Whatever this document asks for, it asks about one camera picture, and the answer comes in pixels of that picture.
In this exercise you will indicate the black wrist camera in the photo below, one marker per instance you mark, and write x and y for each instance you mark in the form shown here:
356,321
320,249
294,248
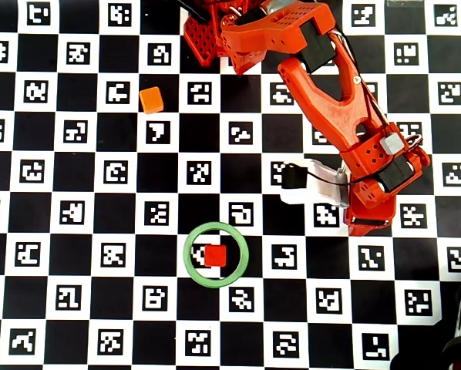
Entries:
294,176

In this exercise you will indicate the orange cube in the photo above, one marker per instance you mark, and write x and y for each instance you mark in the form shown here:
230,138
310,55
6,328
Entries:
151,100

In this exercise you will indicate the red cube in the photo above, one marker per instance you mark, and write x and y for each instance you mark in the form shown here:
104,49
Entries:
215,255

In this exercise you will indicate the grey duct tape wad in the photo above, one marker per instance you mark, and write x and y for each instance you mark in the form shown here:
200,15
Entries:
273,5

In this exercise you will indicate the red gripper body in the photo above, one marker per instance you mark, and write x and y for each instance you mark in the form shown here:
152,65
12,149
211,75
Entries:
370,222

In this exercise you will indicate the clear tape strip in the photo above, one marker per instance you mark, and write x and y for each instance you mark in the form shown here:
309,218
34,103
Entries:
404,3

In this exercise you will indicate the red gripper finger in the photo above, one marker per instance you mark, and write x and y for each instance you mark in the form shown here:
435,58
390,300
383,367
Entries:
369,230

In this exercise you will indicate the small grey square block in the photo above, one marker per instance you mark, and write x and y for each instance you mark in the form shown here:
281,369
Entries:
391,143

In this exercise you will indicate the black white marker checkerboard mat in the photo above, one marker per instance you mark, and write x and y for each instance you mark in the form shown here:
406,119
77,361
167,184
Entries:
99,231

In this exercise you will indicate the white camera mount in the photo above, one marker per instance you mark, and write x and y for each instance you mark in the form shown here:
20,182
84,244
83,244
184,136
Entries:
323,192

